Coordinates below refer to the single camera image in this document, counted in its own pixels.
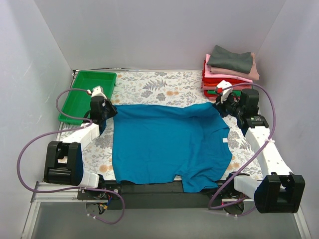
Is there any blue t shirt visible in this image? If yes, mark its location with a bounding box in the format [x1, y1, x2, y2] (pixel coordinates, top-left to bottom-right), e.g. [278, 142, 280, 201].
[112, 103, 232, 193]

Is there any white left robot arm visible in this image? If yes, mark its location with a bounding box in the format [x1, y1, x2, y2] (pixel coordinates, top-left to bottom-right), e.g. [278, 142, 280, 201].
[44, 95, 117, 199]

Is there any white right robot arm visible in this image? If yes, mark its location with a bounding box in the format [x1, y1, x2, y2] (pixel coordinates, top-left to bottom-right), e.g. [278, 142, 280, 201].
[214, 87, 306, 214]

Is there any green folded t shirt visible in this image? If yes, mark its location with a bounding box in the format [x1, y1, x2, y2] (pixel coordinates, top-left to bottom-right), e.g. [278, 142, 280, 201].
[204, 88, 247, 98]

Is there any green plastic tray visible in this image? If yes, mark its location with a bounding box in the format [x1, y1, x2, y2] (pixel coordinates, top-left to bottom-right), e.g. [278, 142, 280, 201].
[62, 70, 117, 118]

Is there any salmon folded t shirt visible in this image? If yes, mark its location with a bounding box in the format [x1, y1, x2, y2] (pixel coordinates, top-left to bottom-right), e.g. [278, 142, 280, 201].
[201, 85, 252, 91]

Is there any orange folded t shirt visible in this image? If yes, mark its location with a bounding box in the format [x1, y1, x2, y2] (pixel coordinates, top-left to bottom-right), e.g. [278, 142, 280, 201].
[202, 84, 218, 88]

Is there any red folded t shirt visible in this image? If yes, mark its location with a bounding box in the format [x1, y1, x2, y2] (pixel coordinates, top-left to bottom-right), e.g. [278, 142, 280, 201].
[200, 62, 251, 88]

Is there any dusty pink folded t shirt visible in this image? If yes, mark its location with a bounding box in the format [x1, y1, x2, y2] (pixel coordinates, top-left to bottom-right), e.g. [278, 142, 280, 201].
[205, 52, 260, 81]

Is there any light pink folded t shirt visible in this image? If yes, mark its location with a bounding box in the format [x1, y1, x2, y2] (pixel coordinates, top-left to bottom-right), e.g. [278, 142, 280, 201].
[202, 61, 253, 83]

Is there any grey folded t shirt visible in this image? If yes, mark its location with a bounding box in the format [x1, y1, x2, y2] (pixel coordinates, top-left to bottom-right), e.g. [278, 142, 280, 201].
[206, 45, 253, 74]

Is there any floral table mat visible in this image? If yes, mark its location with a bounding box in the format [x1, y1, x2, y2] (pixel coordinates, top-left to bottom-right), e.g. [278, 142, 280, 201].
[83, 71, 254, 180]

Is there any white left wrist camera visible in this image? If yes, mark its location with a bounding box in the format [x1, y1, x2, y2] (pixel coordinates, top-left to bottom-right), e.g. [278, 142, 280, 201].
[91, 86, 107, 99]

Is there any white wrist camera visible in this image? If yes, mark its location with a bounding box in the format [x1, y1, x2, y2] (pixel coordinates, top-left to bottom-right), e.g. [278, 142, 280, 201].
[216, 80, 233, 104]
[91, 86, 107, 99]

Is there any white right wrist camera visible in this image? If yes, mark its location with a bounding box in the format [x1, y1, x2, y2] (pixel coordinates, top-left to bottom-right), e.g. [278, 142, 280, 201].
[216, 80, 233, 104]

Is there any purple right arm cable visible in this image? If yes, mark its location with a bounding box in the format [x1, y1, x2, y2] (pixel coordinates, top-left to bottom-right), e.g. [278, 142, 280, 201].
[208, 83, 277, 216]

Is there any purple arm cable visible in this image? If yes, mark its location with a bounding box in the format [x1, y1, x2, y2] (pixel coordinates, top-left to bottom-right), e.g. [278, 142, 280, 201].
[16, 88, 125, 226]
[208, 83, 277, 216]

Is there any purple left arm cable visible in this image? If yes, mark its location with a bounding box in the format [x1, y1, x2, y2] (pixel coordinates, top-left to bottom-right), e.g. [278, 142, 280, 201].
[16, 88, 125, 226]

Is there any aluminium frame rail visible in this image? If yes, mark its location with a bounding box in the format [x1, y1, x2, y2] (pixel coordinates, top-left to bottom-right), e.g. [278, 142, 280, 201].
[22, 181, 311, 239]

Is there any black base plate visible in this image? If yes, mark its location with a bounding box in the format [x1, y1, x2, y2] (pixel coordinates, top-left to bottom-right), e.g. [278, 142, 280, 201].
[77, 180, 244, 210]

